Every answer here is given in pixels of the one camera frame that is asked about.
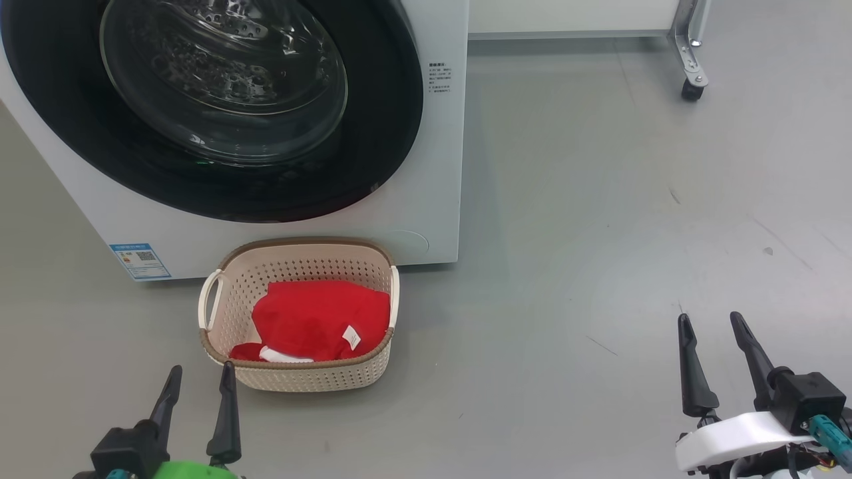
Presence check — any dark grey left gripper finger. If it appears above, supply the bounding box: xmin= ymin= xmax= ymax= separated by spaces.
xmin=206 ymin=361 xmax=242 ymax=465
xmin=148 ymin=365 xmax=183 ymax=443

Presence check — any black round glass washer door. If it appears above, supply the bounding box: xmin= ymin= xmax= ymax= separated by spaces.
xmin=0 ymin=0 xmax=425 ymax=224

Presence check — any right teal-plug camera cable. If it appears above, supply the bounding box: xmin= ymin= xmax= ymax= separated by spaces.
xmin=802 ymin=414 xmax=852 ymax=474

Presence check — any metal frame leg with caster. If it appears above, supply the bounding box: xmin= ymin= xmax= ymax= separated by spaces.
xmin=669 ymin=0 xmax=712 ymax=102

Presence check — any white front-load washing machine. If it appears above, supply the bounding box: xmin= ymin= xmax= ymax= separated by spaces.
xmin=0 ymin=0 xmax=470 ymax=282

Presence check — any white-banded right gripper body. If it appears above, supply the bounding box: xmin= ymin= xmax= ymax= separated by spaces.
xmin=674 ymin=411 xmax=816 ymax=479

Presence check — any white background panel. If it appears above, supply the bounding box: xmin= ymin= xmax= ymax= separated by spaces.
xmin=468 ymin=0 xmax=680 ymax=39

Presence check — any red basketball jersey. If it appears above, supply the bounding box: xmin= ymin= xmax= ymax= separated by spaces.
xmin=229 ymin=280 xmax=391 ymax=363

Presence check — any cream perforated laundry basket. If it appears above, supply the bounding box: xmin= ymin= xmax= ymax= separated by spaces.
xmin=198 ymin=237 xmax=401 ymax=393

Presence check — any blue energy label sticker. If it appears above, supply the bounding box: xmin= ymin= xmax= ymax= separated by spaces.
xmin=109 ymin=243 xmax=172 ymax=281

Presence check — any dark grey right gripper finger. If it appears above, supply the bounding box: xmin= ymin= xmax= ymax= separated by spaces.
xmin=730 ymin=311 xmax=776 ymax=412
xmin=678 ymin=313 xmax=720 ymax=418

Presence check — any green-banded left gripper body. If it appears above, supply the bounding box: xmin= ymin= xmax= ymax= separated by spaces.
xmin=153 ymin=460 xmax=242 ymax=479

